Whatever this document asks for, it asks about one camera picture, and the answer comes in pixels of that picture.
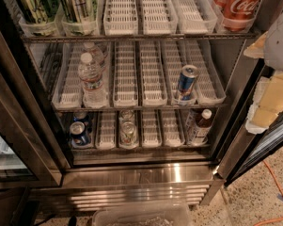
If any green tall can right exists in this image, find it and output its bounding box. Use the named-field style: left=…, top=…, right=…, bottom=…
left=60, top=0, right=96, bottom=35

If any green tall can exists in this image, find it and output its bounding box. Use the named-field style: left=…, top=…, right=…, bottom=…
left=60, top=0, right=96, bottom=35
left=16, top=0, right=59, bottom=36

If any blue soda can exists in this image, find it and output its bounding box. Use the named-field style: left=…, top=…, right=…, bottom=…
left=73, top=111, right=92, bottom=131
left=70, top=121, right=91, bottom=146

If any fridge glass door right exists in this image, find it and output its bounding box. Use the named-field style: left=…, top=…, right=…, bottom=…
left=217, top=64, right=283, bottom=186

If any red cola can front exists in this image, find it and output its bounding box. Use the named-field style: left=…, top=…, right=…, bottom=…
left=223, top=0, right=259, bottom=31

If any silver soda can rear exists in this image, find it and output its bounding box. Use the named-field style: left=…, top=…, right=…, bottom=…
left=119, top=110, right=134, bottom=122

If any blue silver energy drink can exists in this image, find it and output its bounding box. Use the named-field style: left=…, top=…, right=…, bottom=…
left=175, top=64, right=199, bottom=105

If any clear water bottle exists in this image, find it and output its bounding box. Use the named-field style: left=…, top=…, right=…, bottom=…
left=83, top=42, right=105, bottom=68
left=78, top=53, right=107, bottom=108

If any silver soda can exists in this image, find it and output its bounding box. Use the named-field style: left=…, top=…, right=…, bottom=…
left=120, top=121, right=136, bottom=146
left=119, top=110, right=134, bottom=122

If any middle shelf white tray leftmost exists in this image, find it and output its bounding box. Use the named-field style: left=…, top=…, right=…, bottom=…
left=52, top=43, right=83, bottom=109

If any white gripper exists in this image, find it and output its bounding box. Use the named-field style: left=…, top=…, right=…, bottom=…
left=244, top=12, right=283, bottom=134

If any silver soda can front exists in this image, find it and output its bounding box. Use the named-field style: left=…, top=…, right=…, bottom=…
left=120, top=121, right=136, bottom=146

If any orange power cable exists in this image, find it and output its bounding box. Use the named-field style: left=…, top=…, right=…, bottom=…
left=253, top=160, right=283, bottom=226

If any brown tea bottle white cap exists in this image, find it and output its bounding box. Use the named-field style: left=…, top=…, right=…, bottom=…
left=189, top=109, right=212, bottom=145

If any middle shelf white tray rightmost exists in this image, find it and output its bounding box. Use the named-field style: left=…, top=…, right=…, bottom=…
left=185, top=40, right=226, bottom=105

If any front clear water bottle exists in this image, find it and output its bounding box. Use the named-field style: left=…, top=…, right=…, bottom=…
left=78, top=53, right=107, bottom=108

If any stainless steel display fridge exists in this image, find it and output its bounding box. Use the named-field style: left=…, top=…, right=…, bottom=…
left=0, top=0, right=283, bottom=214

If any blue soda can front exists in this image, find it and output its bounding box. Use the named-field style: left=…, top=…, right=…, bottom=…
left=70, top=121, right=91, bottom=146

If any green tall can left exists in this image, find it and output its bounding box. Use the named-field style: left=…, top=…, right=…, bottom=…
left=16, top=0, right=59, bottom=36

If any rear clear water bottle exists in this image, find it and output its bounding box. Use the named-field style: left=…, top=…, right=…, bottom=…
left=83, top=42, right=105, bottom=68

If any clear plastic bin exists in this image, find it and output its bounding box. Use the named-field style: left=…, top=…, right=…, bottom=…
left=92, top=201, right=193, bottom=226

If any shelf white tray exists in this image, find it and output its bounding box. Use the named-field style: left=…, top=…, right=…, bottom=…
left=172, top=0, right=217, bottom=35
left=52, top=43, right=83, bottom=109
left=139, top=41, right=167, bottom=106
left=113, top=41, right=138, bottom=107
left=103, top=0, right=138, bottom=36
left=185, top=40, right=226, bottom=105
left=140, top=0, right=178, bottom=35

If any blue soda can rear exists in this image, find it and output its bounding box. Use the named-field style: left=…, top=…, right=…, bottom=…
left=73, top=111, right=92, bottom=131

